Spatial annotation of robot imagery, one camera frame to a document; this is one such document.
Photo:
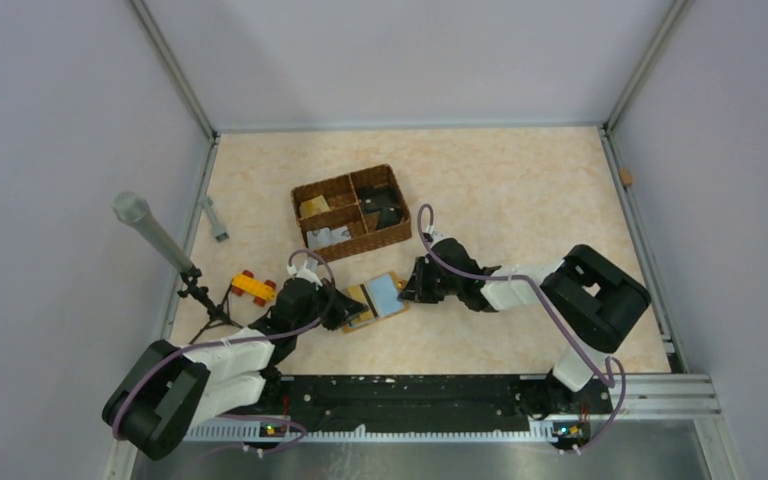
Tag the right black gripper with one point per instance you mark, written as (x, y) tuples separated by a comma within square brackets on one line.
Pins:
[(417, 289)]

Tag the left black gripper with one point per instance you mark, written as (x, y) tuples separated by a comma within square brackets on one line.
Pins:
[(340, 303)]

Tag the orange leather card holder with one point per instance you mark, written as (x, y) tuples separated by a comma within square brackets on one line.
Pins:
[(383, 291)]

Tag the brown wicker divided basket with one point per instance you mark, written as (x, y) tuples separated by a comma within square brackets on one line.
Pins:
[(340, 192)]

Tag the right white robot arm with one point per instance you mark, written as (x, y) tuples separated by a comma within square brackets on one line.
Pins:
[(592, 301)]

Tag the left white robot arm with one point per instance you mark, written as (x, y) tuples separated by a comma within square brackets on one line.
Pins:
[(171, 389)]

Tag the grey card in front compartment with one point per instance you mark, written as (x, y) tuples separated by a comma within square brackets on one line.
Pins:
[(326, 237)]

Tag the black card in basket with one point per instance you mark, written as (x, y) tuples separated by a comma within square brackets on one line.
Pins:
[(380, 206)]

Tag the black microphone tripod stand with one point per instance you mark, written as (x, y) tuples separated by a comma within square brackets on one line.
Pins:
[(218, 313)]

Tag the grey plastic tool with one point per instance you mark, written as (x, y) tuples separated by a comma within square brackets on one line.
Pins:
[(218, 229)]

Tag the silver microphone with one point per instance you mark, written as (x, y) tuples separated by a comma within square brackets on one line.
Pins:
[(133, 210)]

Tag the small wooden block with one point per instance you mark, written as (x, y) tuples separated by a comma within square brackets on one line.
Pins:
[(625, 176)]

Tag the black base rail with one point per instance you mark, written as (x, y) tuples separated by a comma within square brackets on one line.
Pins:
[(425, 404)]

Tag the white perforated cable tray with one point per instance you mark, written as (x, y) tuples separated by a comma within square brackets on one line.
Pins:
[(250, 432)]

